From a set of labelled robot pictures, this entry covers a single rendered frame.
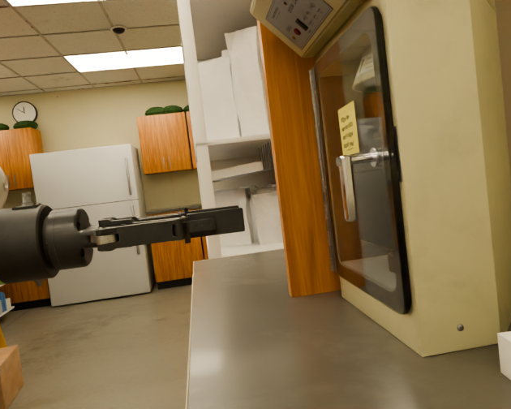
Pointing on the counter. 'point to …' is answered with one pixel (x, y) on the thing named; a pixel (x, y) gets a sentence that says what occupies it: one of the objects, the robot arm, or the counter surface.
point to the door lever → (352, 180)
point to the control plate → (276, 14)
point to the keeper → (397, 153)
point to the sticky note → (348, 129)
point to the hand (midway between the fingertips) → (216, 220)
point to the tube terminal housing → (448, 174)
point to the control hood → (343, 8)
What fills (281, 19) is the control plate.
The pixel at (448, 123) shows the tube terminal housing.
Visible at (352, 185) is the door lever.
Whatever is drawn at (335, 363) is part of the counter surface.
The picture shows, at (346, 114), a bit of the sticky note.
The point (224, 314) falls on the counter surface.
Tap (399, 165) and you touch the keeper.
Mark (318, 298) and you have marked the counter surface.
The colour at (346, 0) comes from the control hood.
